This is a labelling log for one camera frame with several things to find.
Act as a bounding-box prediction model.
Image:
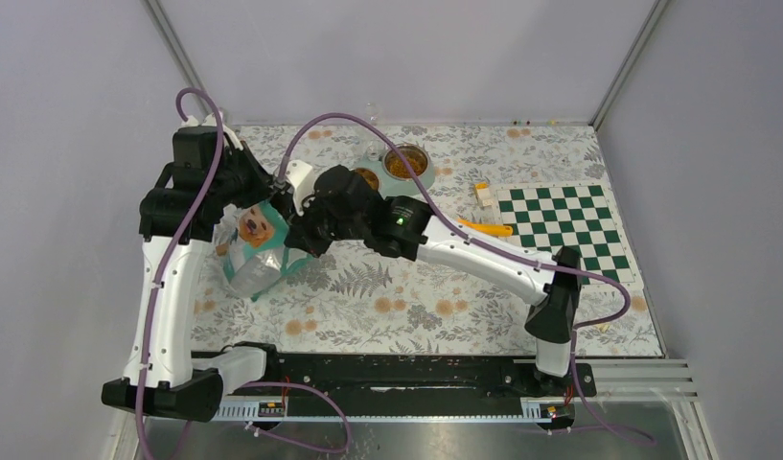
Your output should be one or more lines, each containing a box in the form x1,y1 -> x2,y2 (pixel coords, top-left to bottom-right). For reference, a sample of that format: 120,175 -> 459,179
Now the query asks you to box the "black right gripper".
285,185 -> 368,257

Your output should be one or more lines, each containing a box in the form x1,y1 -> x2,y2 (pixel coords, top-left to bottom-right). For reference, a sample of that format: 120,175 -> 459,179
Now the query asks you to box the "green pet food bag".
214,201 -> 312,301

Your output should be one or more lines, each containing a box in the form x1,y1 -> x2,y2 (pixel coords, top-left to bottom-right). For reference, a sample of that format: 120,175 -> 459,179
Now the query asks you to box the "orange plastic scoop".
458,219 -> 514,238

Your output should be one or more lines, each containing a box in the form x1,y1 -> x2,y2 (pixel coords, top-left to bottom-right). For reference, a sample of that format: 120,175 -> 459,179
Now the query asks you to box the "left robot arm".
101,126 -> 283,422

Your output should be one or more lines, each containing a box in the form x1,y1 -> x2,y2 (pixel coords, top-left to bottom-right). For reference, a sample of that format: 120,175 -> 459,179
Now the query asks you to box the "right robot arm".
270,166 -> 581,395

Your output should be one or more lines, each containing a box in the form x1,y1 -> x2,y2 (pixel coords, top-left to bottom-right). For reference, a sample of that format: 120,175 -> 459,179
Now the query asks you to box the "mint green double bowl stand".
352,144 -> 436,196

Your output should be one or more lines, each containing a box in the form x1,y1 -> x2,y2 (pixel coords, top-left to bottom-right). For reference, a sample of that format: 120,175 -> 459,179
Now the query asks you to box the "steel bowl with kibble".
381,144 -> 429,180

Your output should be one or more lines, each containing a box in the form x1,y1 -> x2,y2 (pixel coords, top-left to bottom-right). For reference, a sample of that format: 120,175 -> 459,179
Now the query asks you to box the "clear water bottle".
361,102 -> 386,161

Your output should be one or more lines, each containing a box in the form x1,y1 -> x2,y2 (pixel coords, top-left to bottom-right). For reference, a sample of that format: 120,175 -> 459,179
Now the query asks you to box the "white yellow toy block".
473,182 -> 495,208

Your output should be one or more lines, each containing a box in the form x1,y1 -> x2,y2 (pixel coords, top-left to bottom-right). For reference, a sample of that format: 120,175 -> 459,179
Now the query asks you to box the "floral patterned table mat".
186,124 -> 662,357

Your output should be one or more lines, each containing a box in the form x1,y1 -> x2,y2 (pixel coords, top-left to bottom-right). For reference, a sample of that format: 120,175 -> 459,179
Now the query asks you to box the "green white checkerboard mat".
492,181 -> 644,290

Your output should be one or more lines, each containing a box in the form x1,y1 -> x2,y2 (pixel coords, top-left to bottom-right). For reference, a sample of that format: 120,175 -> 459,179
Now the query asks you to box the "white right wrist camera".
280,160 -> 317,216

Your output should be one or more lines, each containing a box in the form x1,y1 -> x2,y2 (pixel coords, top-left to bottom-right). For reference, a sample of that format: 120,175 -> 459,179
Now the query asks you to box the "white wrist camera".
280,160 -> 317,216
180,114 -> 230,132

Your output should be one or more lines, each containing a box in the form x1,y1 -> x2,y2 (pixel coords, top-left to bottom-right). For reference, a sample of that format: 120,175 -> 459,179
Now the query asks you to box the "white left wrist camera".
180,114 -> 230,132

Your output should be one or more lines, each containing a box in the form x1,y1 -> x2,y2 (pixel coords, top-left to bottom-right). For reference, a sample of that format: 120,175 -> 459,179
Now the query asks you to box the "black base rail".
215,353 -> 597,423

